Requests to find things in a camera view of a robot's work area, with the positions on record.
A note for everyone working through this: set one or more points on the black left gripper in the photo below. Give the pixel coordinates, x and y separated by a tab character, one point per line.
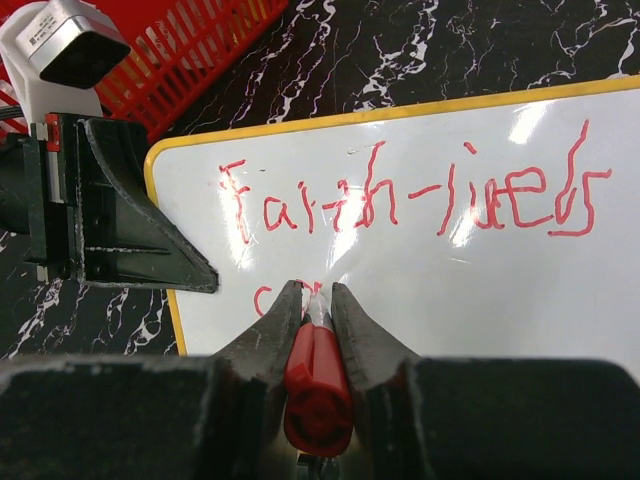
89	216

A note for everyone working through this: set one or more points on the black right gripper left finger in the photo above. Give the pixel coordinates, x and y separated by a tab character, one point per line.
155	417

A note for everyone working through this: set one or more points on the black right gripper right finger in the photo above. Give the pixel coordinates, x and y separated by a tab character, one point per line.
480	418

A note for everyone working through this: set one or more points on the red capped white marker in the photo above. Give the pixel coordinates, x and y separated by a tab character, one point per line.
318	418

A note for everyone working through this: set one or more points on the yellow framed whiteboard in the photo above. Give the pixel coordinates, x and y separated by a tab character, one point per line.
504	226

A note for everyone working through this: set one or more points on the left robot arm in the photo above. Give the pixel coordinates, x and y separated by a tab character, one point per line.
14	209

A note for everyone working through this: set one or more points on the red plastic basket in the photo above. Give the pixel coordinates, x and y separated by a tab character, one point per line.
178	48

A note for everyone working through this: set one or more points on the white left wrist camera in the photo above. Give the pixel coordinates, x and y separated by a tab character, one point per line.
55	53

